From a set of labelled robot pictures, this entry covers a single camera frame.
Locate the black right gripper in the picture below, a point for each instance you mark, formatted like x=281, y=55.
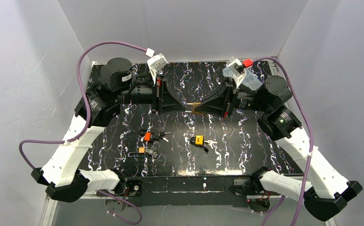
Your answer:
x=228, y=100

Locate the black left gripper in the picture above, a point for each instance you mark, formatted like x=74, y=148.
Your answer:
x=159, y=95

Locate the small brass padlock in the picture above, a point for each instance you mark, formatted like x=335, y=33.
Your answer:
x=191, y=107

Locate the yellow padlock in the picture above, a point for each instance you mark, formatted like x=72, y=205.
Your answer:
x=198, y=141

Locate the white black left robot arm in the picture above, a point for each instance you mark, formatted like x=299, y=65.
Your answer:
x=117, y=85

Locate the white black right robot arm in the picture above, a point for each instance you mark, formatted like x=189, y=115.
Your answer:
x=324, y=192

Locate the black head keys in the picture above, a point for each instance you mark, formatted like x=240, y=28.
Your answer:
x=161, y=135

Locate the clear plastic screw box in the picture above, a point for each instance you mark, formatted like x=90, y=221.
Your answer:
x=250, y=81

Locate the orange black padlock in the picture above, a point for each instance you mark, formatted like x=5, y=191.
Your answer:
x=147, y=135

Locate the long shackle orange padlock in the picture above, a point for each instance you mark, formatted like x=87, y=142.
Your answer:
x=140, y=151

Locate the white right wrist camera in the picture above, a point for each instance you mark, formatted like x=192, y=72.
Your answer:
x=238, y=69

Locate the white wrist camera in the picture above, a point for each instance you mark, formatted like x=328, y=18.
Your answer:
x=238, y=69
x=155, y=63

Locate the silver keys on ring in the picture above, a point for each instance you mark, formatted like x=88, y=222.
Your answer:
x=210, y=142

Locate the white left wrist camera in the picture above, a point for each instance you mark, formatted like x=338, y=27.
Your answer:
x=155, y=63

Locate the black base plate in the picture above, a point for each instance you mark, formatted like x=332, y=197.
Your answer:
x=188, y=190

